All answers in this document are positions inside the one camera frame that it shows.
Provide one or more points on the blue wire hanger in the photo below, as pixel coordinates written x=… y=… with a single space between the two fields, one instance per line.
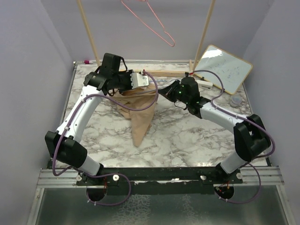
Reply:
x=160 y=83

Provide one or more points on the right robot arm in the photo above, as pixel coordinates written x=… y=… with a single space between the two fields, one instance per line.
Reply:
x=250 y=139

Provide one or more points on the small whiteboard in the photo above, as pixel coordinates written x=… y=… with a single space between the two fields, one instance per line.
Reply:
x=223 y=69

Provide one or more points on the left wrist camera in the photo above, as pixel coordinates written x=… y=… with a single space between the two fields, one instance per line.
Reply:
x=138 y=80

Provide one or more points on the white board eraser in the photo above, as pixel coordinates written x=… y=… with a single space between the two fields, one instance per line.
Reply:
x=204 y=84

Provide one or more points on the small clear dish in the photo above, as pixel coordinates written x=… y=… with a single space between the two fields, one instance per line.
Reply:
x=236 y=100

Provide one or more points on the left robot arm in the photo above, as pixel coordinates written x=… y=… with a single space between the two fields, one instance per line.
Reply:
x=64 y=143

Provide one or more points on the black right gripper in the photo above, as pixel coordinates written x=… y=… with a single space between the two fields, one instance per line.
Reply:
x=168 y=92

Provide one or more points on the beige t shirt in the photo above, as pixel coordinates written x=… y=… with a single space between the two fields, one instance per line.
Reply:
x=142 y=103

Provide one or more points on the pink wire hanger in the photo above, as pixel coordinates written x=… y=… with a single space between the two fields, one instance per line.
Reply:
x=150 y=20

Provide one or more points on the aluminium table frame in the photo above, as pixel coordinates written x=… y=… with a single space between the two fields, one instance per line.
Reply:
x=256 y=201

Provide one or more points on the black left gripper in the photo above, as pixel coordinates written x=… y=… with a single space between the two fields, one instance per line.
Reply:
x=129 y=86

